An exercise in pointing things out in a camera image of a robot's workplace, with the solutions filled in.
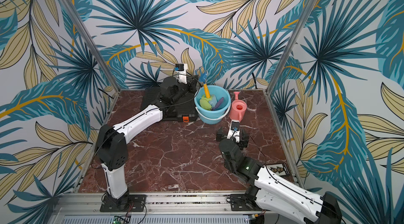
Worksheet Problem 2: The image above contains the light blue toy trowel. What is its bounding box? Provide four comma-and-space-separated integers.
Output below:
208, 95, 217, 108

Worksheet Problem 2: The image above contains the blue toy fork yellow handle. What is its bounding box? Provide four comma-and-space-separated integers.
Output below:
199, 73, 211, 99

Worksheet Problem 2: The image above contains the light blue plastic bucket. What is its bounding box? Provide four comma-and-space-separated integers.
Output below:
194, 84, 231, 125

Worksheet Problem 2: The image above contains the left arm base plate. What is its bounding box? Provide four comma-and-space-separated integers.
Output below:
100, 193, 147, 212

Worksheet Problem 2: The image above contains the green toy shovel wooden handle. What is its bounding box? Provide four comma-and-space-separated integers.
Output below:
199, 98, 212, 110

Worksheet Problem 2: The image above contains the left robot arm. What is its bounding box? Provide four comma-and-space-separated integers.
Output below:
94, 73, 199, 211

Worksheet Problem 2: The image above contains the purple toy shovel pink handle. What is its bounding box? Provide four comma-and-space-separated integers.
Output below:
211, 97, 224, 111

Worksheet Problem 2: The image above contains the pink toy watering can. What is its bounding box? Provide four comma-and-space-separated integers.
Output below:
229, 91, 247, 122

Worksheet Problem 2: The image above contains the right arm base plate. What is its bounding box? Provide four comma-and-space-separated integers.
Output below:
226, 194, 262, 211

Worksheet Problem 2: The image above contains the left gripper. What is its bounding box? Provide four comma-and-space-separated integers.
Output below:
173, 73, 201, 103

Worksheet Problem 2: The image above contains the patterned card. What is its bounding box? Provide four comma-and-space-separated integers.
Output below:
266, 163, 290, 177

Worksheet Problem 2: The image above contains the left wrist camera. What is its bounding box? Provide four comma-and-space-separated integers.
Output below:
174, 64, 188, 84

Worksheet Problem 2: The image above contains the aluminium front rail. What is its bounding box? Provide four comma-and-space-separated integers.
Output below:
49, 191, 284, 224

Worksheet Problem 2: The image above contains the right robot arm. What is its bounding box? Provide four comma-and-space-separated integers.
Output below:
216, 129, 344, 224

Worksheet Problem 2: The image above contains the black plastic tool case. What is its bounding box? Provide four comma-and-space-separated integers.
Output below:
140, 87, 198, 123

